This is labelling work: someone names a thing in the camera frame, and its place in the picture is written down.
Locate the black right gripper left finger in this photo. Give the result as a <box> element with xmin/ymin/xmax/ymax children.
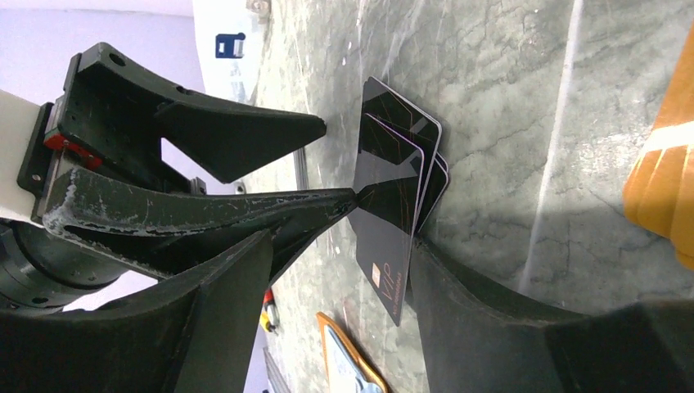
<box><xmin>1</xmin><ymin>231</ymin><xmax>273</xmax><ymax>392</ymax></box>

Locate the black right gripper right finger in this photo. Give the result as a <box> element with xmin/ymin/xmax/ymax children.
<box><xmin>410</xmin><ymin>238</ymin><xmax>693</xmax><ymax>392</ymax></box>

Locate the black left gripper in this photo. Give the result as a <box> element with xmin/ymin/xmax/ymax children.
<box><xmin>16</xmin><ymin>43</ymin><xmax>356</xmax><ymax>282</ymax></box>

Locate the orange leather card holder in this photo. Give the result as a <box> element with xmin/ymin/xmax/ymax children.
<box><xmin>316</xmin><ymin>312</ymin><xmax>390</xmax><ymax>393</ymax></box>

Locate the black VIP card top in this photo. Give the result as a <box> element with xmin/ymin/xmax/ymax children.
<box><xmin>348</xmin><ymin>114</ymin><xmax>423</xmax><ymax>326</ymax></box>

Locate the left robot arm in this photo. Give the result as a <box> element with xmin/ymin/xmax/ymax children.
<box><xmin>1</xmin><ymin>43</ymin><xmax>356</xmax><ymax>314</ymax></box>

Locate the small orange card sleeve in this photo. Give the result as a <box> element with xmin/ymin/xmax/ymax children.
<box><xmin>622</xmin><ymin>31</ymin><xmax>693</xmax><ymax>269</ymax></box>

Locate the clear plastic organizer box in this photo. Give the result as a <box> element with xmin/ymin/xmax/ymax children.
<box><xmin>192</xmin><ymin>0</ymin><xmax>272</xmax><ymax>105</ymax></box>

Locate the orange-handled screwdriver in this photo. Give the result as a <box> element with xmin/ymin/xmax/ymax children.
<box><xmin>259</xmin><ymin>288</ymin><xmax>279</xmax><ymax>332</ymax></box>

